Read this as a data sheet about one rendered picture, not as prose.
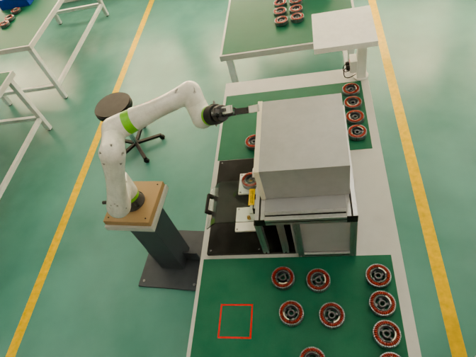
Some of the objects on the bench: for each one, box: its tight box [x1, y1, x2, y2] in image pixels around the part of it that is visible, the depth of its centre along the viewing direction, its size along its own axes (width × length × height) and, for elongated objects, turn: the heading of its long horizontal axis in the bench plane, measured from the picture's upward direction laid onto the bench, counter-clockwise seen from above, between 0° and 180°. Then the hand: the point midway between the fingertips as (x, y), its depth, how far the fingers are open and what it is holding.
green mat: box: [217, 81, 373, 161], centre depth 256 cm, size 94×61×1 cm, turn 95°
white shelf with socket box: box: [312, 5, 378, 81], centre depth 247 cm, size 35×37×46 cm
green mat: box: [190, 255, 409, 357], centre depth 179 cm, size 94×61×1 cm, turn 95°
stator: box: [271, 266, 295, 290], centre depth 189 cm, size 11×11×4 cm
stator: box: [319, 302, 345, 329], centre depth 174 cm, size 11×11×4 cm
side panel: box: [292, 222, 358, 257], centre depth 182 cm, size 28×3×32 cm, turn 95°
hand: (244, 108), depth 160 cm, fingers open, 13 cm apart
